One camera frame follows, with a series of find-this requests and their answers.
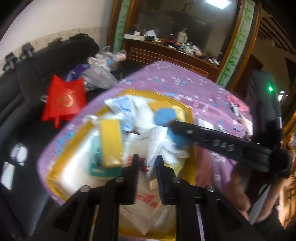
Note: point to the black sofa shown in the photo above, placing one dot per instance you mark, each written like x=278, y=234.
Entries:
x=29, y=145

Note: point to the pink cloth item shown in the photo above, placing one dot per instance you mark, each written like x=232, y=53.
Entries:
x=237, y=104

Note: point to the yellow tissue pack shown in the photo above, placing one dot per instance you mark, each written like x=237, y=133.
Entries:
x=111, y=143

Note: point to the wooden cabinet with mirror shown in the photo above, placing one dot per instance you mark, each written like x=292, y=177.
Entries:
x=216, y=35

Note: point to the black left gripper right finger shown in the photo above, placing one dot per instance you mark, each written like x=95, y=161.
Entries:
x=201, y=213

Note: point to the clear plastic bags pile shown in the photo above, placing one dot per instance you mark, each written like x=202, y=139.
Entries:
x=98, y=75

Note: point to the teal cartoon tissue pack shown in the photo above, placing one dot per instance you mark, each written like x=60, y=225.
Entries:
x=97, y=169

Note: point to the white jug on cabinet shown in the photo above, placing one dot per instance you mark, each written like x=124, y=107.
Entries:
x=182, y=36

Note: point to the purple floral tablecloth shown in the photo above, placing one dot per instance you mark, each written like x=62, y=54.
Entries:
x=163, y=80

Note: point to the white fluffy cloth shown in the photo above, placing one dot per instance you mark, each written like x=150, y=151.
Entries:
x=152, y=140

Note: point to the white blue printed wipes pack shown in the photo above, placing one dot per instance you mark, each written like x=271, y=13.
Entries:
x=124, y=107

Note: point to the white red-lettered pouch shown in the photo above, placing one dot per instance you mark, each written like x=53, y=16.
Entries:
x=147, y=217

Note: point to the blue cloth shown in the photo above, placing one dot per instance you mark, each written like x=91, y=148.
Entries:
x=163, y=117

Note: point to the person's right hand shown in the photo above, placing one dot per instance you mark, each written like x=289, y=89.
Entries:
x=237, y=196

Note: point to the yellow-rimmed white storage box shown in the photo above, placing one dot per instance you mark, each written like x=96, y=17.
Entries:
x=71, y=170

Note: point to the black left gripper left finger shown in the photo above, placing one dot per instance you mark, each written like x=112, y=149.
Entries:
x=92, y=213

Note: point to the red gift bag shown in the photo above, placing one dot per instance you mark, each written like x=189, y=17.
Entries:
x=65, y=100

